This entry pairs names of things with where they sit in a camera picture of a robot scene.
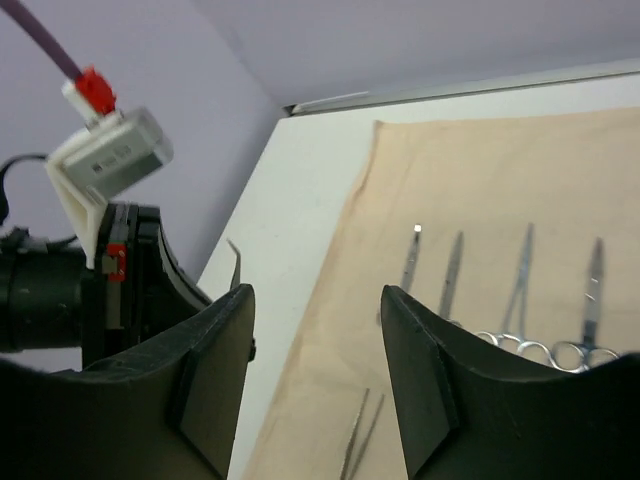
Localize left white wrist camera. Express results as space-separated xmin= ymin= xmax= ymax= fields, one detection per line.
xmin=45 ymin=81 xmax=174 ymax=270

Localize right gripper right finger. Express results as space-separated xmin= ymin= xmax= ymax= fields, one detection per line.
xmin=381 ymin=286 xmax=639 ymax=479

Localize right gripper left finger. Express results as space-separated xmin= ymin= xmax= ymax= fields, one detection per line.
xmin=1 ymin=284 xmax=255 ymax=479

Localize curved tip silver tweezers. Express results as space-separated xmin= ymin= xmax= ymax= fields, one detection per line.
xmin=226 ymin=238 xmax=242 ymax=291

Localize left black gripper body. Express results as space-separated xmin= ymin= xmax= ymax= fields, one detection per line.
xmin=1 ymin=203 xmax=162 ymax=366

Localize surgical forceps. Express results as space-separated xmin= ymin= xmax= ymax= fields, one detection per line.
xmin=338 ymin=388 xmax=385 ymax=480

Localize beige cloth wrap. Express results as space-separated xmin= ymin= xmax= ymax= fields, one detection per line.
xmin=245 ymin=108 xmax=639 ymax=479

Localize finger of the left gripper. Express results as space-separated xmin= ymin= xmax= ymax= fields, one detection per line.
xmin=157 ymin=219 xmax=212 ymax=320

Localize silver ring-handled hemostat clamp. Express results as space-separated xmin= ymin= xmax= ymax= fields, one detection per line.
xmin=475 ymin=223 xmax=553 ymax=367

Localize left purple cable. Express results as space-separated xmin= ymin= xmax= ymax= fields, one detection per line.
xmin=4 ymin=0 xmax=117 ymax=116

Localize surgical scissors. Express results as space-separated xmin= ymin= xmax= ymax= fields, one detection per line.
xmin=399 ymin=224 xmax=422 ymax=293

